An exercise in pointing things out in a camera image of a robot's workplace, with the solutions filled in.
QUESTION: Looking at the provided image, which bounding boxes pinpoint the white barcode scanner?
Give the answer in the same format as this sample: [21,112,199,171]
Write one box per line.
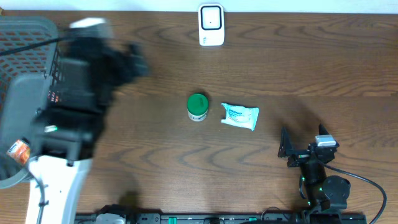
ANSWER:
[198,3,225,47]

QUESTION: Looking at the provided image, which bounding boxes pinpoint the orange snack in basket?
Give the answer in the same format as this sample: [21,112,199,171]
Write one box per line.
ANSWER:
[6,139,30,166]

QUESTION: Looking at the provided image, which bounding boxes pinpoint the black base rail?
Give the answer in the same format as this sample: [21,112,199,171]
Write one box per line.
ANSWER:
[72,205,367,224]

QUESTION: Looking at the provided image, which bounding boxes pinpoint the green lid jar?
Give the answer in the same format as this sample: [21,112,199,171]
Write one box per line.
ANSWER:
[187,93,208,122]

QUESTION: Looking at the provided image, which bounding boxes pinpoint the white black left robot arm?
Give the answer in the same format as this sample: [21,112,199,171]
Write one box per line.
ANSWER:
[25,37,148,223]

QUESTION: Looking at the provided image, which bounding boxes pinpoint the dark grey plastic basket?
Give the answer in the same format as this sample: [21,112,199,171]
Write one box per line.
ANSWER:
[1,16,58,189]

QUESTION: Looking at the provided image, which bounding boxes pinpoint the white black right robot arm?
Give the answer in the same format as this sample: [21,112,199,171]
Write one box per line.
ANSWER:
[278,125,366,223]

